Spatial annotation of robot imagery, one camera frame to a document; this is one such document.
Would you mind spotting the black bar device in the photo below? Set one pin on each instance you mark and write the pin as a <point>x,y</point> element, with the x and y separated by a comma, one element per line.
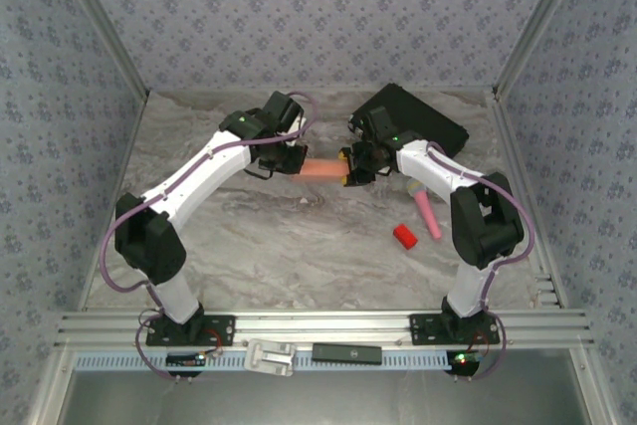
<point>347,354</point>

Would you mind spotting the silver metal bracket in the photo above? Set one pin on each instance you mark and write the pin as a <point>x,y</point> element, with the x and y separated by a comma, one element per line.
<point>271,358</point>

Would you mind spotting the aluminium frame post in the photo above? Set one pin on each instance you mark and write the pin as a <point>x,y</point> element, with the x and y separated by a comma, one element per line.
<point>99,22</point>
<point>542,22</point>

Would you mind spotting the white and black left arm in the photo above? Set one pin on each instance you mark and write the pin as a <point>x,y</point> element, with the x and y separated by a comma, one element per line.
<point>199,178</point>

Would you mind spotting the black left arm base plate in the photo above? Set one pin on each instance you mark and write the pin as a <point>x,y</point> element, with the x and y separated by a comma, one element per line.
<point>219,328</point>

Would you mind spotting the pink toy microphone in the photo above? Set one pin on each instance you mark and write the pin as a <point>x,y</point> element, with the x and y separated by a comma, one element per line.
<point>427,211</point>

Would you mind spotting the orange paper box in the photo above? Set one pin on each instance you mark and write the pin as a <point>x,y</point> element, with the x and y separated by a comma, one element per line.
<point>321,170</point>

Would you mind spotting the aluminium side rail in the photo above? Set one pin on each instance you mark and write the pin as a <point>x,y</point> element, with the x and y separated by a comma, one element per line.
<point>527,171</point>

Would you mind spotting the small circuit board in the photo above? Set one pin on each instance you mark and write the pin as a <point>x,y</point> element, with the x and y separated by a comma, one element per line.
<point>463,358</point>
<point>185,359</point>

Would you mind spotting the black case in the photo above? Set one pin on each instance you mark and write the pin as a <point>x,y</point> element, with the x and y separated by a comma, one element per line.
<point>433,119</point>

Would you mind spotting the red block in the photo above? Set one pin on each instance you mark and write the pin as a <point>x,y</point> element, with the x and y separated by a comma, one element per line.
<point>404,237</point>

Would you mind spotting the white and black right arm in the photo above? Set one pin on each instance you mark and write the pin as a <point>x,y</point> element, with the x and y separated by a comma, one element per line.
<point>428,166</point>

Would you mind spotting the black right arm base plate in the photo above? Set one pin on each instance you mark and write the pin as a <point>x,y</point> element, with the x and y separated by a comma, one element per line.
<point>423,328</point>

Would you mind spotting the aluminium mounting rail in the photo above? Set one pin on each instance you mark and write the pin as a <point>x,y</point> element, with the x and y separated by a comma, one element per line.
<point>318,325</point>

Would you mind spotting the grey metal panel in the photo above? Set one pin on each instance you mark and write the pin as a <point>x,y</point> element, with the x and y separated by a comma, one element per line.
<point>318,397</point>

